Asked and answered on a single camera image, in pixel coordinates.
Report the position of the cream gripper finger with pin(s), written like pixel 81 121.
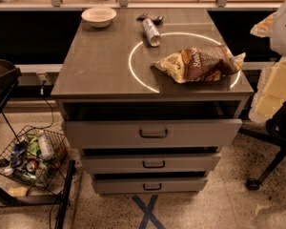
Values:
pixel 271 92
pixel 263 28

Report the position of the silver redbull can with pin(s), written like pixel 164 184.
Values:
pixel 151 31

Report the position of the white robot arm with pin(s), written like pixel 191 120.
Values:
pixel 278 37

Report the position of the red soda can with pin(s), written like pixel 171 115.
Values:
pixel 32 165

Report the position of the black office chair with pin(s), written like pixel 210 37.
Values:
pixel 276 134

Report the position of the brown chips bag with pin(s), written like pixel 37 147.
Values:
pixel 206 64

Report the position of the black remote control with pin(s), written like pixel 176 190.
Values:
pixel 155 18

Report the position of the grey drawer cabinet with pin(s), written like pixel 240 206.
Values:
pixel 108 76

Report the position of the white ceramic bowl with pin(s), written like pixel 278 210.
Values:
pixel 99 17

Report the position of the clear plastic bottle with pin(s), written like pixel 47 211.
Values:
pixel 45 146

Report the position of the green snack packet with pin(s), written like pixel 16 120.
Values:
pixel 33 150

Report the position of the blue snack packet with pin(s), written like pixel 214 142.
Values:
pixel 18 153

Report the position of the wire basket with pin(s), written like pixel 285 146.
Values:
pixel 47 168

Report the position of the black cart frame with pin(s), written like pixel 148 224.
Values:
pixel 46 207

